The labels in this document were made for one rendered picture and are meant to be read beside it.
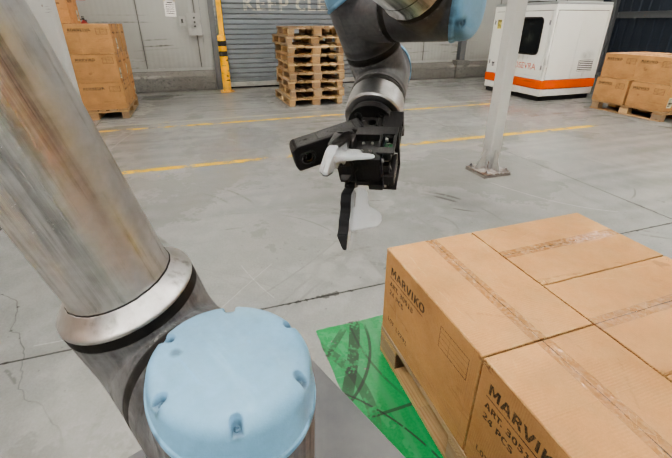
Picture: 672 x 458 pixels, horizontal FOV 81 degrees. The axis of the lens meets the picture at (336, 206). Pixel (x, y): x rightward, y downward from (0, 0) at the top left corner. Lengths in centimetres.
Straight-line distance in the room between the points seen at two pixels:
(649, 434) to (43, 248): 117
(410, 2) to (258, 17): 911
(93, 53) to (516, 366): 665
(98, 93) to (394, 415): 632
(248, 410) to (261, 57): 937
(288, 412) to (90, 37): 679
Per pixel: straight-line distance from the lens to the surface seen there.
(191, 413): 36
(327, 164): 45
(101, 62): 701
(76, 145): 41
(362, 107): 60
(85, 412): 196
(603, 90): 826
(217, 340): 41
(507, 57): 398
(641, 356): 140
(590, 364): 130
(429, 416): 170
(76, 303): 47
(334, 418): 76
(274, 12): 963
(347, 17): 63
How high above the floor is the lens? 136
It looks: 25 degrees down
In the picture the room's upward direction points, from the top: straight up
